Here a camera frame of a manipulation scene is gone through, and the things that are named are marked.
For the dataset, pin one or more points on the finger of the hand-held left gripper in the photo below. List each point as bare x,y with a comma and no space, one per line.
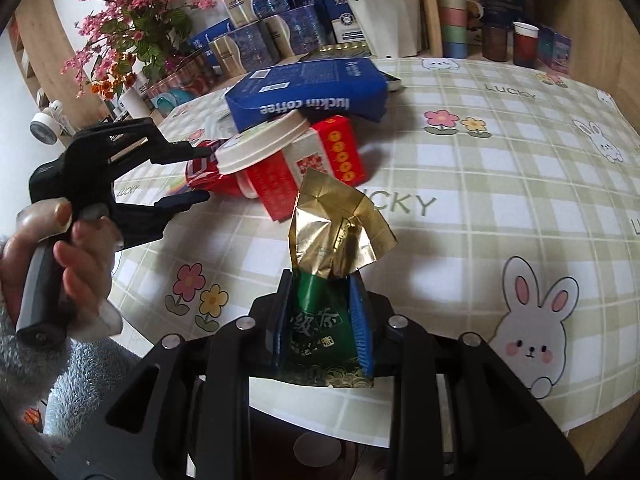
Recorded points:
187,201
185,152

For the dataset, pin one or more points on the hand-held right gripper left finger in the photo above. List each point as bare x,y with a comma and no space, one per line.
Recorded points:
282,320

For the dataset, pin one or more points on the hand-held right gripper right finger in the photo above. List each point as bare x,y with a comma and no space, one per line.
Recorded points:
360,320

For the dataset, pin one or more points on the red shiny wrapper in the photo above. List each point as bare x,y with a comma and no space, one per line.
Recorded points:
205,170

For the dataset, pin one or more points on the red paper cup with lid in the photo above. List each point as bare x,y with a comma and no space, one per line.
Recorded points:
262,142

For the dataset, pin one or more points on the gold green foil tea pouch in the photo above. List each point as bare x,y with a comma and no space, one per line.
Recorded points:
325,240

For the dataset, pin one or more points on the blue paper bag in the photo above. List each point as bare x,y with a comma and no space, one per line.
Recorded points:
310,85

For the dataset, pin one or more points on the red patterned carton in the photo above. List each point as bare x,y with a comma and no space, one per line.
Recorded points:
340,150

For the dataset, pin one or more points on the person's left forearm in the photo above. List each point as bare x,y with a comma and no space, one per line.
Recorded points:
75,385

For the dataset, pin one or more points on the person's left hand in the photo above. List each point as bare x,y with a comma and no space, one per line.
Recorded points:
85,270

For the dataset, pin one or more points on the white desk fan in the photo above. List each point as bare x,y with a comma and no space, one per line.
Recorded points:
42,125

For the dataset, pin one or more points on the white vase with orange flowers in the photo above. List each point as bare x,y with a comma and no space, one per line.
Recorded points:
135,105

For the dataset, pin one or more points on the wavy colourful basket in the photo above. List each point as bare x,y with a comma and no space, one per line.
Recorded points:
185,77

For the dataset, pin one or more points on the green checked bunny tablecloth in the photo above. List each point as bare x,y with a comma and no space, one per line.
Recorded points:
450,260

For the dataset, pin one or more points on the blue white carton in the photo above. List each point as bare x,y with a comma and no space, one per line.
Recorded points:
205,40

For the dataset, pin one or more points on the pink blossom bouquet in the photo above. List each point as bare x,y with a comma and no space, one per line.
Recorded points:
130,0

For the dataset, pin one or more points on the dark blue box white label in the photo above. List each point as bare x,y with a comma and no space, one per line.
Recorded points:
345,20

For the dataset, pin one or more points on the red roses in white pot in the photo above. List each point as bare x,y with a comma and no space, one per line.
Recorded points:
385,15

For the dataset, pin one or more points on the stack of pastel paper cups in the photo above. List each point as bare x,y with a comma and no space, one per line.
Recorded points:
452,10

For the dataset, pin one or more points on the clear cup brown liquid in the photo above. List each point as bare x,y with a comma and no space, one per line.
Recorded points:
496,45

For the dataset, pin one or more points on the small purple blue box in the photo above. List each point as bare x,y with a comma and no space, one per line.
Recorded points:
555,50

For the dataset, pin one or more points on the dark blue printed box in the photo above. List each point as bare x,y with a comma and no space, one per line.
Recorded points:
495,0

